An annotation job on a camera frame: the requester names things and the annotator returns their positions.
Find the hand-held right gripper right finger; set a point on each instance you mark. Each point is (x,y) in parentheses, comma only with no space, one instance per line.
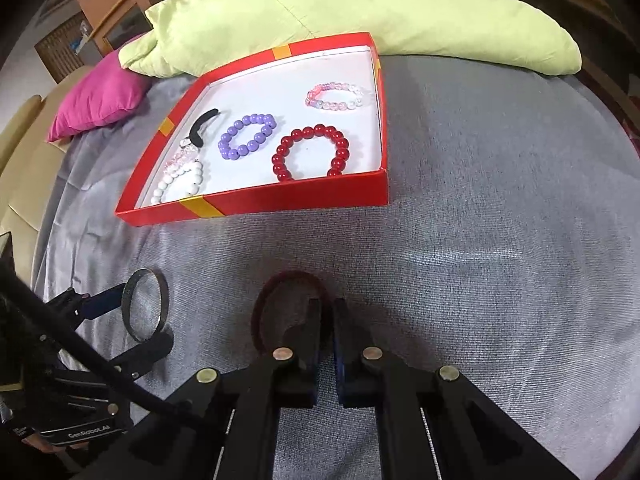
(342,350)

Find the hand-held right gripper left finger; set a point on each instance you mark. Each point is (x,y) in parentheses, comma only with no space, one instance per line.
(305,345)

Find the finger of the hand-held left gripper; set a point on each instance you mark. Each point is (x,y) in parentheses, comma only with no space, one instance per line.
(100,302)
(142,352)

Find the clear grey bangle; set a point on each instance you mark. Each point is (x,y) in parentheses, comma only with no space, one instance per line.
(163,305)

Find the dark red bangle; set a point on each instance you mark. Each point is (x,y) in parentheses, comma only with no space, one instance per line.
(260,310)

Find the red cardboard box lid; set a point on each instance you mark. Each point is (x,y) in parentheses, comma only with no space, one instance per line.
(300,195)

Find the person's left hand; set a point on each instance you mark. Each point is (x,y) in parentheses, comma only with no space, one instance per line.
(42,446)

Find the beige sofa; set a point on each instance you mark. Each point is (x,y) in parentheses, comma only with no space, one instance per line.
(25,170)

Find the pink pillow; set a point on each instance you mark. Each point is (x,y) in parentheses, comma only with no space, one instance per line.
(95,100)

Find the brown lattice panel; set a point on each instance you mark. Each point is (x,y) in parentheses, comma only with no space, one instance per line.
(60,47)

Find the wooden cabinet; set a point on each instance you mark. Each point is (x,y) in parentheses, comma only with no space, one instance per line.
(125,5)

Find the light green pillow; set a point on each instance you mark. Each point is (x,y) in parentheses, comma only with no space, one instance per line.
(350,15)

